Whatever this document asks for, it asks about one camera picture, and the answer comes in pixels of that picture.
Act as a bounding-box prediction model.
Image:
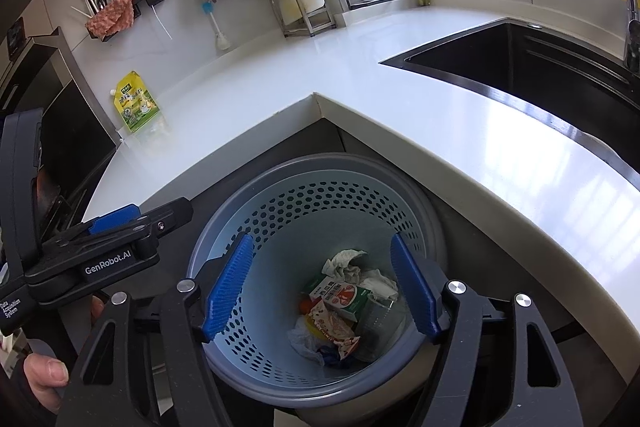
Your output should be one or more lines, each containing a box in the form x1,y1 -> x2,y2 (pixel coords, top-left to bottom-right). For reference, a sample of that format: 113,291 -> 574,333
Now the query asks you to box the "pink dishcloth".
86,0 -> 138,42

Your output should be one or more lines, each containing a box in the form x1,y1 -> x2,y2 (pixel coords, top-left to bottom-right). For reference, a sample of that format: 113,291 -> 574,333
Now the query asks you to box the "red brown snack wrapper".
307,299 -> 361,360

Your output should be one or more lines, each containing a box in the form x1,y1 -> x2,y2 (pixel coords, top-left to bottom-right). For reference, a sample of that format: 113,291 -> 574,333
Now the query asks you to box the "chrome kitchen faucet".
625,0 -> 640,75

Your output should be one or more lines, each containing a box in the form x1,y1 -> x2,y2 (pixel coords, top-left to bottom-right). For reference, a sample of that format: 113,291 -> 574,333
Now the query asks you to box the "person's left hand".
24,296 -> 106,403

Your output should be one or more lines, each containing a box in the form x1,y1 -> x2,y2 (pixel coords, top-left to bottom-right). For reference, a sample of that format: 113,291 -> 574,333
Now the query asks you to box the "thin white stick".
151,4 -> 173,41

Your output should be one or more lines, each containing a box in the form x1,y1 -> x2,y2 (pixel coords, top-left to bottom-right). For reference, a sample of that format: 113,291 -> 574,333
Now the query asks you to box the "metal cutting board stand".
269,0 -> 335,38

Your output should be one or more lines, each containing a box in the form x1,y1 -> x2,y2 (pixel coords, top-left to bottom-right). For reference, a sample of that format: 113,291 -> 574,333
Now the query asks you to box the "grey perforated trash bin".
186,153 -> 448,410

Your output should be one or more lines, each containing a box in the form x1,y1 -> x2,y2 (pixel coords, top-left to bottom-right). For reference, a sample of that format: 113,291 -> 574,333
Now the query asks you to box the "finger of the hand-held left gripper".
135,197 -> 195,238
89,203 -> 141,235

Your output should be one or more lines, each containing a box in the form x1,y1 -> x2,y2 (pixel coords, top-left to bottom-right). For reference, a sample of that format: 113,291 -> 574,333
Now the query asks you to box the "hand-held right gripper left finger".
52,231 -> 256,427

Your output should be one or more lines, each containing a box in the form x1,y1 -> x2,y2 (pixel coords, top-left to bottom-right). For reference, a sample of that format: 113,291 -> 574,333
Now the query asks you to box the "white paper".
321,249 -> 399,303

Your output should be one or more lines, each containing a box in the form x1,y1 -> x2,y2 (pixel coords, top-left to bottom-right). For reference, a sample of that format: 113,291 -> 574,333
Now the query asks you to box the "black kitchen sink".
379,18 -> 640,188

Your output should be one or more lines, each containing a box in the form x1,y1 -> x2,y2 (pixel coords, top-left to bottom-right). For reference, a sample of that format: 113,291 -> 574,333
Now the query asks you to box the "black kitchen appliance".
0,27 -> 121,233

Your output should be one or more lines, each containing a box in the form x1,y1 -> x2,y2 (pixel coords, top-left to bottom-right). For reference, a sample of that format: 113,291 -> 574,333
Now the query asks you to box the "black wall switch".
7,18 -> 26,60

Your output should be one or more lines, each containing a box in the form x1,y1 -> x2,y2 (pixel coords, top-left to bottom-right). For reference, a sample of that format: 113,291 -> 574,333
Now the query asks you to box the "clear plastic bag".
287,313 -> 328,367

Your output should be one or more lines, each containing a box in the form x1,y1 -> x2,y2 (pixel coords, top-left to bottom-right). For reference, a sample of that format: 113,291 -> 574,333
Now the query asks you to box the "blue white bottle brush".
200,2 -> 232,51

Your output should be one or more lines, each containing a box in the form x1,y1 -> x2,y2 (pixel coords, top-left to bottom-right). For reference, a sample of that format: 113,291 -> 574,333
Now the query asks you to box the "yellow green seasoning pouch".
110,71 -> 163,135

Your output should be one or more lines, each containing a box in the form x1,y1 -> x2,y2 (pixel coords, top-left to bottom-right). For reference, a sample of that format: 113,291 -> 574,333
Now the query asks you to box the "white green carton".
305,274 -> 373,323

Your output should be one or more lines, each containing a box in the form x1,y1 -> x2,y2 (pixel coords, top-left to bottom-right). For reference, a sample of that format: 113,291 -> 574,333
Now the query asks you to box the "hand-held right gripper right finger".
390,233 -> 586,427

